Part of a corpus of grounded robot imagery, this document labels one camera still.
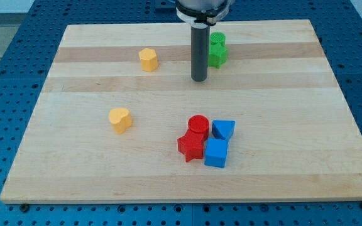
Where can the wooden board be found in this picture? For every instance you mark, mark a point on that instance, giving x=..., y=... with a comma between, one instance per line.
x=295, y=138

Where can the yellow heart block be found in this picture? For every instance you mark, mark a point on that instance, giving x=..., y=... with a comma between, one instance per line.
x=120, y=119

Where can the green cylinder block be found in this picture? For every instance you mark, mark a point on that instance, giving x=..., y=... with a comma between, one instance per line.
x=217, y=38

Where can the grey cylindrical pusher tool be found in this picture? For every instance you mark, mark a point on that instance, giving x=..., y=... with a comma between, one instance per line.
x=199, y=53

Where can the blue cube block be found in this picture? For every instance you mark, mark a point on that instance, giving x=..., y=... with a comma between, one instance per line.
x=216, y=152

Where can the green star block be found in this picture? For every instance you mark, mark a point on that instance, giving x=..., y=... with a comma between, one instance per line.
x=218, y=55

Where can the blue triangle block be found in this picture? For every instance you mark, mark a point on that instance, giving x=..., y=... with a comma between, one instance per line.
x=223, y=129

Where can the red cylinder block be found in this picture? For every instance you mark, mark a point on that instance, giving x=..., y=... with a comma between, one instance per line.
x=199, y=124

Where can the red star block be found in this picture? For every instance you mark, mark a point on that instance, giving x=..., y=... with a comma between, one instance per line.
x=191, y=145

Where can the yellow hexagon block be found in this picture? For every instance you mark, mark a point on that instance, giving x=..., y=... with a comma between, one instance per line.
x=148, y=59

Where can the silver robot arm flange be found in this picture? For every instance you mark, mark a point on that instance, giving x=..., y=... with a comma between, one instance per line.
x=202, y=13

